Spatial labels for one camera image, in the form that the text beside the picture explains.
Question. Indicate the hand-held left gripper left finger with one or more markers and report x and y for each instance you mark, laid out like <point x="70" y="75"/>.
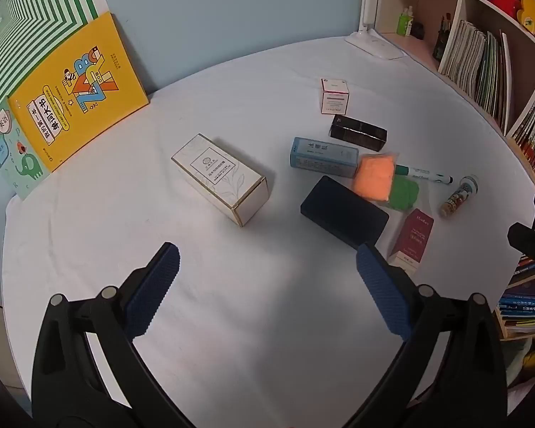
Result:
<point x="154" y="290"/>

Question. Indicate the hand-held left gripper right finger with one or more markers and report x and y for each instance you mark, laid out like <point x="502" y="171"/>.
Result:
<point x="383" y="294"/>

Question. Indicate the maroon box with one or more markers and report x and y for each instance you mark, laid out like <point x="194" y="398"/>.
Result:
<point x="412" y="236"/>

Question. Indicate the small spice bottle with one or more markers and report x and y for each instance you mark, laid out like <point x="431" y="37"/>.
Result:
<point x="457" y="198"/>

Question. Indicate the dark navy box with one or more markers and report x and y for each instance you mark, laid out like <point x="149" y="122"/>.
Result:
<point x="343" y="212"/>

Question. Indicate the green packet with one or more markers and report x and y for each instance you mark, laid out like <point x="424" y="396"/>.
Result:
<point x="405" y="195"/>

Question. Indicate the orange sponge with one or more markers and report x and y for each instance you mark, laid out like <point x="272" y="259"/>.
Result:
<point x="374" y="178"/>

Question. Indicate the green and white marker pen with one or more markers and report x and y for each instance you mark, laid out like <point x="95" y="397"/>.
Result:
<point x="423" y="174"/>

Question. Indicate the white box with gold trim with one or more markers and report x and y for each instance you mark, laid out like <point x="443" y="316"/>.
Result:
<point x="214" y="174"/>

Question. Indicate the light blue box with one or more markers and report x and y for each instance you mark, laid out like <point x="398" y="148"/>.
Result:
<point x="321" y="156"/>

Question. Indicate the glossy black box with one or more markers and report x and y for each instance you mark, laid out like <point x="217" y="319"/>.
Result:
<point x="356" y="133"/>

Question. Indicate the small pink and white box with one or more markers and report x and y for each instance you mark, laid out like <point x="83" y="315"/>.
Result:
<point x="335" y="98"/>

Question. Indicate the stack of lying books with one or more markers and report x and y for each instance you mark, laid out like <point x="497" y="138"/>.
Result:
<point x="524" y="307"/>

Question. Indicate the row of thin books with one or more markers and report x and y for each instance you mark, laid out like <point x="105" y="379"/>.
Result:
<point x="477" y="67"/>

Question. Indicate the teal elephant picture book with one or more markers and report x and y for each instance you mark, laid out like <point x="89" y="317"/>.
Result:
<point x="22" y="169"/>

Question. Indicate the yellow duck toy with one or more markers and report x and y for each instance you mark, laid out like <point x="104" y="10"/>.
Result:
<point x="531" y="11"/>

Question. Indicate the pen holder with pencils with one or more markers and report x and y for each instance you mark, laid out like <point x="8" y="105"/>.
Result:
<point x="441" y="40"/>

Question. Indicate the yellow picture book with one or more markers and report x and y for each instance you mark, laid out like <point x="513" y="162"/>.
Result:
<point x="71" y="111"/>

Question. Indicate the small black jar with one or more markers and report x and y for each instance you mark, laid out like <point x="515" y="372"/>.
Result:
<point x="418" y="31"/>

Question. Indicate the wooden bookshelf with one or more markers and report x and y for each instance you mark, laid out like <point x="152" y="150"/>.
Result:
<point x="462" y="4"/>

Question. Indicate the green bottle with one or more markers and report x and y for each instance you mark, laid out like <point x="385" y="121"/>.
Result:
<point x="405" y="24"/>

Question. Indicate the white desk lamp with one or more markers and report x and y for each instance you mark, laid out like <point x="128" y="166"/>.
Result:
<point x="374" y="44"/>

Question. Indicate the green striped book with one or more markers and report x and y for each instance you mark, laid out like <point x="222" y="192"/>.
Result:
<point x="35" y="9"/>

